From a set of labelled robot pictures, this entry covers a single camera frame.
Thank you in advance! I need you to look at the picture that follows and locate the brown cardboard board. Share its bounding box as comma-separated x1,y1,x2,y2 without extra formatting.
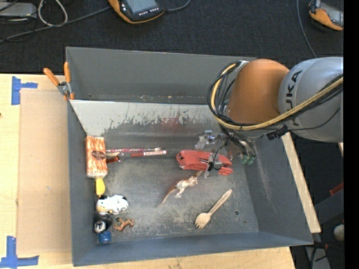
16,88,73,259

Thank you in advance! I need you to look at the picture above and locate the pink patterned pencil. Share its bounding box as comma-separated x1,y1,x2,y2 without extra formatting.
105,147,163,154

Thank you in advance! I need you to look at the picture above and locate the orange white toy ice lolly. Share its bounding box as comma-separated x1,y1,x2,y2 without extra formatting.
84,135,109,197

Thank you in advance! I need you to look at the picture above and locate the red and white pen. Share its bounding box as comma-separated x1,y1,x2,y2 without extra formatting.
129,149,168,158

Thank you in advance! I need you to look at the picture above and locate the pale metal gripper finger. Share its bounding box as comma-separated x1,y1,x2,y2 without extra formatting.
195,130,219,150
202,150,218,179

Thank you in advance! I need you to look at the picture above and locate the black-haired toy figure blue base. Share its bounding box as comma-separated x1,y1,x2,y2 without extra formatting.
92,212,114,244

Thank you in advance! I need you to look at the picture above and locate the small brown toy deer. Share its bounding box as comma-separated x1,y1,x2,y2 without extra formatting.
112,217,136,233

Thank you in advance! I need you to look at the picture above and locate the grey metal bin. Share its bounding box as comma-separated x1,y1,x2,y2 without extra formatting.
65,46,314,267

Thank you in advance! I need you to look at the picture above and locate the black and white toy dog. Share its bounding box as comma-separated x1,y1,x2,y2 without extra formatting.
96,194,130,216

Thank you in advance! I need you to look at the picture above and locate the brown toy dinosaur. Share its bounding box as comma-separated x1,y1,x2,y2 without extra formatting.
157,170,204,208

